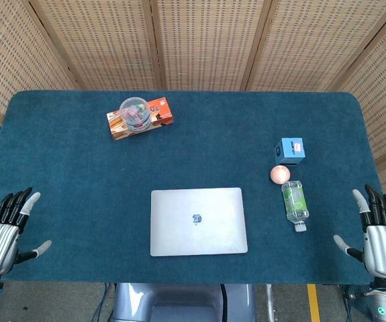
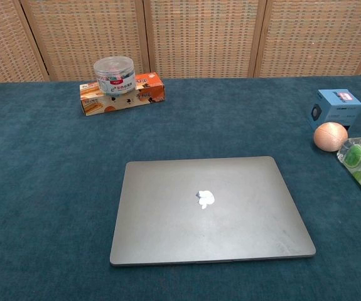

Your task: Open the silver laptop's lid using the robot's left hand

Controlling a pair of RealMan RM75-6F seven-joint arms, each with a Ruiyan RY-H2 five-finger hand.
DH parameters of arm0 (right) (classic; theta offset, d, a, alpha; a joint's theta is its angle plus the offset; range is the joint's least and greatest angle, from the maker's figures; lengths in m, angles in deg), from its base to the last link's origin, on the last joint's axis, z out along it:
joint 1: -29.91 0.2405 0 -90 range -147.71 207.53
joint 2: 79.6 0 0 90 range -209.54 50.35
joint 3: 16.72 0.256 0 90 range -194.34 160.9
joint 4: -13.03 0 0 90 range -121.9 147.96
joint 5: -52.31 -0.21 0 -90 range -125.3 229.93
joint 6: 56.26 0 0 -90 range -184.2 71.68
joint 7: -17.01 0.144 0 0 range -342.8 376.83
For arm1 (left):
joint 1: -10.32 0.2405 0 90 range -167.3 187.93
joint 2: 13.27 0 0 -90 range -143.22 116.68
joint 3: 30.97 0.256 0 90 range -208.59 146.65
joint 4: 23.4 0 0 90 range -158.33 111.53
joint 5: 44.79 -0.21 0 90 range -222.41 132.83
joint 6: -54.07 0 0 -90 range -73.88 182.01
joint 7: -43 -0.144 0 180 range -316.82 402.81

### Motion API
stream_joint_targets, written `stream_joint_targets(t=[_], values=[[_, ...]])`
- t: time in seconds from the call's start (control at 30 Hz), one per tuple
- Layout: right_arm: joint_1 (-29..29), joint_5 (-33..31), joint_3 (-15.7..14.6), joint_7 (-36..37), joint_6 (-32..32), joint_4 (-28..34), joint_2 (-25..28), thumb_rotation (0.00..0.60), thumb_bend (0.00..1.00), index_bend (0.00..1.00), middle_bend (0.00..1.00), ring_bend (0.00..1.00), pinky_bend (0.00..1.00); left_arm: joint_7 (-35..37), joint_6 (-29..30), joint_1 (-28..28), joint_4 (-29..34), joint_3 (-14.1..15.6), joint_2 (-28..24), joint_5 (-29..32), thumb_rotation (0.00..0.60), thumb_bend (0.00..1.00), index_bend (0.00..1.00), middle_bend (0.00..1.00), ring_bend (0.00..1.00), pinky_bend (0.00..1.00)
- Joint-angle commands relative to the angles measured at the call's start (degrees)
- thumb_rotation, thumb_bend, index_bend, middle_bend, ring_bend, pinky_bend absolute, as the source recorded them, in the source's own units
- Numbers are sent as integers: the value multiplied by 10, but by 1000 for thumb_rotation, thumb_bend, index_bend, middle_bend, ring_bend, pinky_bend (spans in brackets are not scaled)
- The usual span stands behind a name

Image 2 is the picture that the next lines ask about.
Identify clear bottle with green label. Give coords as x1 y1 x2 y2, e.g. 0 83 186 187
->
337 137 361 202

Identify light blue cube box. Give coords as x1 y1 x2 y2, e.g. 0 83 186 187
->
306 88 361 131

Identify silver grey laptop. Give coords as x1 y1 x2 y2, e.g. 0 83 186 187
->
109 156 317 268

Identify orange snack carton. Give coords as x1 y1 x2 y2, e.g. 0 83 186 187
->
79 72 166 117

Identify peach coloured ball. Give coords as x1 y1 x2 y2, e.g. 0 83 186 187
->
313 122 348 154

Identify clear plastic jar of clips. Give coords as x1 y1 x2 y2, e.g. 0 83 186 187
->
93 56 137 97

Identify woven rattan wall panels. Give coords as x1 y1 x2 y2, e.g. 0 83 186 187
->
0 0 361 85

